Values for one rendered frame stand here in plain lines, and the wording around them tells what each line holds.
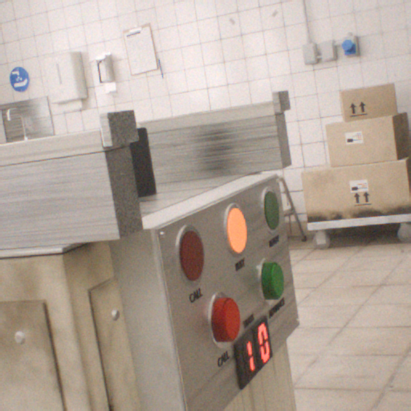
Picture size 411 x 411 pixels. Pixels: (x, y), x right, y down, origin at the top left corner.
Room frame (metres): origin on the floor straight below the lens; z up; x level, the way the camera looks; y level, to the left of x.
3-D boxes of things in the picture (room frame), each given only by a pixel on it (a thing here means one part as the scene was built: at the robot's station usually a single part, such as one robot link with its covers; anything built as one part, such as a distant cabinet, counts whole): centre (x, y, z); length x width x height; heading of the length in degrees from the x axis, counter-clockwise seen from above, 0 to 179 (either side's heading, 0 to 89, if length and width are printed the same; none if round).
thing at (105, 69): (5.40, 0.57, 1.27); 0.19 x 0.10 x 0.30; 152
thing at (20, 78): (5.85, 1.24, 1.36); 0.20 x 0.01 x 0.20; 62
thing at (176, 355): (0.55, 0.00, 0.77); 0.24 x 0.04 x 0.14; 155
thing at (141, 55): (5.34, 0.26, 1.37); 0.27 x 0.02 x 0.40; 62
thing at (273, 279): (0.59, -0.04, 0.76); 0.03 x 0.02 x 0.03; 155
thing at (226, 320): (0.50, 0.00, 0.76); 0.03 x 0.02 x 0.03; 155
